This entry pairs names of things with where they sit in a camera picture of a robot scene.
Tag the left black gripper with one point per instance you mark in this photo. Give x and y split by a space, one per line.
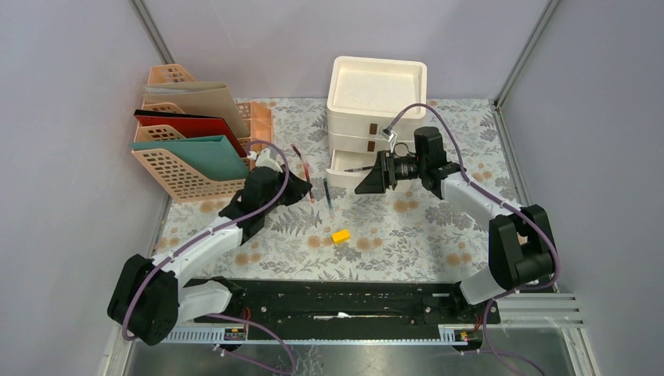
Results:
297 189

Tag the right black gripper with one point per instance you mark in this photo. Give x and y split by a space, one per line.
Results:
382 176

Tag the blue pen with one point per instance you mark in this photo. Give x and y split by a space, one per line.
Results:
359 169

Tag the red capped marker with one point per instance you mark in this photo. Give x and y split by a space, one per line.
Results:
300 156

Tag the white bottom drawer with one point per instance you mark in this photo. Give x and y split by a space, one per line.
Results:
341 160

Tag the teal folder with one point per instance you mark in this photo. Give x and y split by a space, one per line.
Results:
213 156

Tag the clear green pen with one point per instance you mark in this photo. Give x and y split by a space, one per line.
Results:
328 196

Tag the white three-drawer cabinet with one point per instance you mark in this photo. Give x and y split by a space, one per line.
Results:
365 95

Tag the red ring binder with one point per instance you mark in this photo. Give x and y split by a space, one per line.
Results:
155 125

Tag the beige notebook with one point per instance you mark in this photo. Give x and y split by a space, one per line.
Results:
212 99

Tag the orange clear pen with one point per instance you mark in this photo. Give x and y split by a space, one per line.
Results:
308 180

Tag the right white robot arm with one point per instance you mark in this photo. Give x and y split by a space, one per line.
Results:
519 250

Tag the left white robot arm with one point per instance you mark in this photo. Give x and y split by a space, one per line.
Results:
153 295

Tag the floral table mat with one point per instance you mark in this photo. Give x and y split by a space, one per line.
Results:
400 236

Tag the yellow eraser block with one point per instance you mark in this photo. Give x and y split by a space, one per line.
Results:
340 236

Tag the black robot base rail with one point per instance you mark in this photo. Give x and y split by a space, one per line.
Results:
351 311

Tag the aluminium corner frame post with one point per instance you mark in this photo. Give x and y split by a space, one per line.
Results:
152 31

